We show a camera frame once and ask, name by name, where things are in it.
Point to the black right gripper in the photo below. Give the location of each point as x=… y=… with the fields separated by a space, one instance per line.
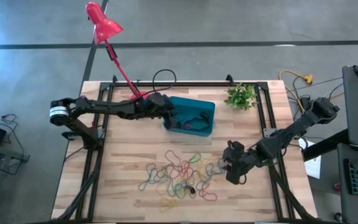
x=239 y=161

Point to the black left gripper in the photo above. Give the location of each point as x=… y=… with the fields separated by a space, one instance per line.
x=157 y=107

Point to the teal rubber band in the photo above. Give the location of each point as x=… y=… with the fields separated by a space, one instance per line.
x=210 y=166
x=141 y=186

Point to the green rubber band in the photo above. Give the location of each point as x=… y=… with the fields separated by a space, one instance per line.
x=179 y=196
x=197 y=159

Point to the long red rubber band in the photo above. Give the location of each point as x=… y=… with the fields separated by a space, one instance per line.
x=166 y=155

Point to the dark thin rubber band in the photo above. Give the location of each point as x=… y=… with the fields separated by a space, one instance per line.
x=208 y=124

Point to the red round rubber band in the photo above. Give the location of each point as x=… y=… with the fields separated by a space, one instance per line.
x=211 y=199

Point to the red twisted rubber band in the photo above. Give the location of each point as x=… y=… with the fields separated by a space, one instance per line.
x=185 y=162

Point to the wide black rubber band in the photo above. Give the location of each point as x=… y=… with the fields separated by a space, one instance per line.
x=190 y=188

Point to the grey rubber band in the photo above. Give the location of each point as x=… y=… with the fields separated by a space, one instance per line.
x=149 y=169

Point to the yellow twisted rubber band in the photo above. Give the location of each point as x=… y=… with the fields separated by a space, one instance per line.
x=166 y=202

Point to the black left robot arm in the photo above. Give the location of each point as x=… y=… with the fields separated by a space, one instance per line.
x=104 y=107

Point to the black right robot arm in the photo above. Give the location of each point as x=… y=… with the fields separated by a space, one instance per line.
x=291 y=130

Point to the blue plastic bin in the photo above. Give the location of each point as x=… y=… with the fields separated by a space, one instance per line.
x=191 y=107

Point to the green plant in white pot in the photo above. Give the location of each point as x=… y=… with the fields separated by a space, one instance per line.
x=240 y=97

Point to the white paper sheet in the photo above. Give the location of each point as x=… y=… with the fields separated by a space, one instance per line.
x=314 y=165

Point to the red desk lamp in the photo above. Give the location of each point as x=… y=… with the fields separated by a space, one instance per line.
x=102 y=26

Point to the grey desk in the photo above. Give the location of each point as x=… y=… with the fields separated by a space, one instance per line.
x=343 y=205

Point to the black aluminium table frame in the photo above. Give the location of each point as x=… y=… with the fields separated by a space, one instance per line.
x=197 y=84

